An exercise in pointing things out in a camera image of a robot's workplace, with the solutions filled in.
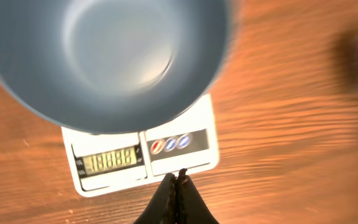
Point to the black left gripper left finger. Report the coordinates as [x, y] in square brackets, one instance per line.
[161, 208]

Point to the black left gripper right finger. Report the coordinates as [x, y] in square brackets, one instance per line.
[190, 207]

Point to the white digital kitchen scale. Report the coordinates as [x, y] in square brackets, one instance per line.
[105, 163]

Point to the blue metal bowl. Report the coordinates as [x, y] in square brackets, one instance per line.
[112, 66]

